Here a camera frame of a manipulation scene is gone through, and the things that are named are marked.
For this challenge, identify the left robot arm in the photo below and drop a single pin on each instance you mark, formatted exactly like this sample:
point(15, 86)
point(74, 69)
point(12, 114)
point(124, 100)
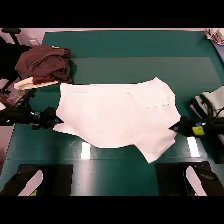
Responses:
point(20, 115)

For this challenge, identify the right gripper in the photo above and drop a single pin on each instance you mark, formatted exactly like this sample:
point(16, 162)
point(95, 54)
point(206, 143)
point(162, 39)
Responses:
point(185, 125)

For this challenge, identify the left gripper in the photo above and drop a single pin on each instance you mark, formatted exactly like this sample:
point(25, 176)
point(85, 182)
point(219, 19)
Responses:
point(48, 117)

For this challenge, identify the cream garment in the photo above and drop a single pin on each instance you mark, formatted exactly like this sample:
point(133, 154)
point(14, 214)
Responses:
point(28, 83)

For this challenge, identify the brown garment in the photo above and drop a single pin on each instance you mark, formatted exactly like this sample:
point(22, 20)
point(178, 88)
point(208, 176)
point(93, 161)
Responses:
point(45, 63)

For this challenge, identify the white T-shirt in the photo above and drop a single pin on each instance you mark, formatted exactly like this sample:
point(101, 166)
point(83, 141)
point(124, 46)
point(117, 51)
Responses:
point(118, 115)

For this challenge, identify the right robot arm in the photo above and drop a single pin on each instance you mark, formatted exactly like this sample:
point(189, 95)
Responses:
point(213, 125)

